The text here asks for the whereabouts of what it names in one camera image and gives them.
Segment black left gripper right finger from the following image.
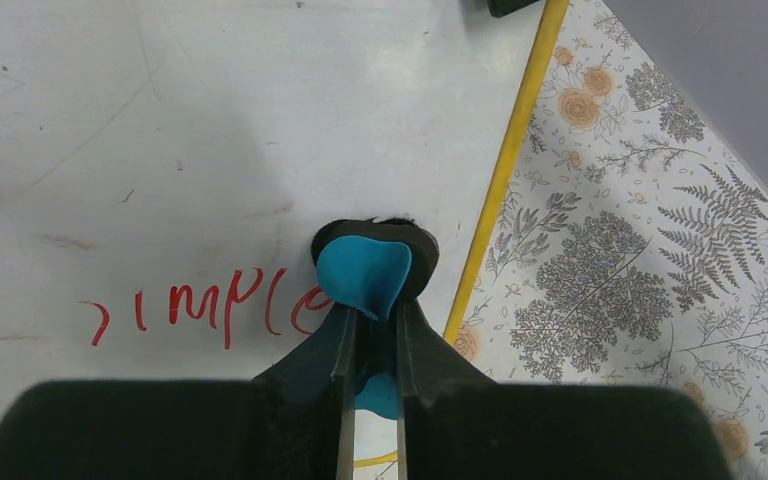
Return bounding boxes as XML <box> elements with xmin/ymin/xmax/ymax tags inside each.
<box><xmin>394</xmin><ymin>301</ymin><xmax>731</xmax><ymax>479</ymax></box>

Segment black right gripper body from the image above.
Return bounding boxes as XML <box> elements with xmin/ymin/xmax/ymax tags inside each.
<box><xmin>484</xmin><ymin>0</ymin><xmax>540</xmax><ymax>18</ymax></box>

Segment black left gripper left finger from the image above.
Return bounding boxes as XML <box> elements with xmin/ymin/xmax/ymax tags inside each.
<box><xmin>0</xmin><ymin>305</ymin><xmax>358</xmax><ymax>479</ymax></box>

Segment blue black eraser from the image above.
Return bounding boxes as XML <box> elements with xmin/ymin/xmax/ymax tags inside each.
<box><xmin>311</xmin><ymin>218</ymin><xmax>440</xmax><ymax>420</ymax></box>

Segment yellow framed whiteboard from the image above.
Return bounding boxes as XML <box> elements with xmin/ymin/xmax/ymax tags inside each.
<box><xmin>0</xmin><ymin>0</ymin><xmax>572</xmax><ymax>480</ymax></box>

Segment floral patterned table mat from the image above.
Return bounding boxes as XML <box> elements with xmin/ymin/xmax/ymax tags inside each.
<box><xmin>371</xmin><ymin>1</ymin><xmax>768</xmax><ymax>479</ymax></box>

